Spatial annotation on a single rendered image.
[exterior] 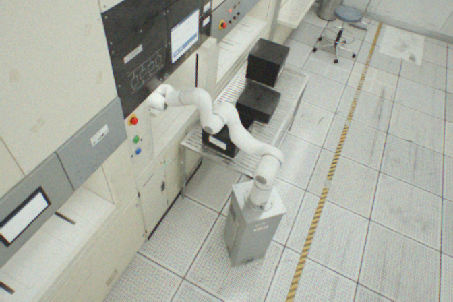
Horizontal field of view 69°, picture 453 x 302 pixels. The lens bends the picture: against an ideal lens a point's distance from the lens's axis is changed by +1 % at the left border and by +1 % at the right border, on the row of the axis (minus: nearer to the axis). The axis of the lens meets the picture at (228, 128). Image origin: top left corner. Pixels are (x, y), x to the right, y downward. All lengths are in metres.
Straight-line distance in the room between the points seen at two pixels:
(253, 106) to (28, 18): 1.78
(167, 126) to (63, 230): 0.90
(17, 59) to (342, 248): 2.65
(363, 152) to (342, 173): 0.41
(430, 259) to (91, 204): 2.69
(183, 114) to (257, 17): 1.59
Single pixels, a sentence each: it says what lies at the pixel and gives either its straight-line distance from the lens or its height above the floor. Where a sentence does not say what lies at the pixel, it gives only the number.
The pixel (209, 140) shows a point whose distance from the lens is 2.30.
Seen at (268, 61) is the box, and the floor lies 1.01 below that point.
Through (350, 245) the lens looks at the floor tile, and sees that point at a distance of 3.10.
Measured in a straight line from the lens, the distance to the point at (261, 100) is 2.60.
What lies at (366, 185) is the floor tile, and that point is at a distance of 3.50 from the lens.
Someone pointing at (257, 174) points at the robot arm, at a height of 1.15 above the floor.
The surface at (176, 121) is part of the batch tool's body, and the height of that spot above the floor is 0.87.
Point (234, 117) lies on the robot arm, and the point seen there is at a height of 1.32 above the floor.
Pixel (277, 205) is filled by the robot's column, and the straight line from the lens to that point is 2.16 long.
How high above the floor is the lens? 2.59
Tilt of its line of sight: 48 degrees down
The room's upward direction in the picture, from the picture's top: 8 degrees clockwise
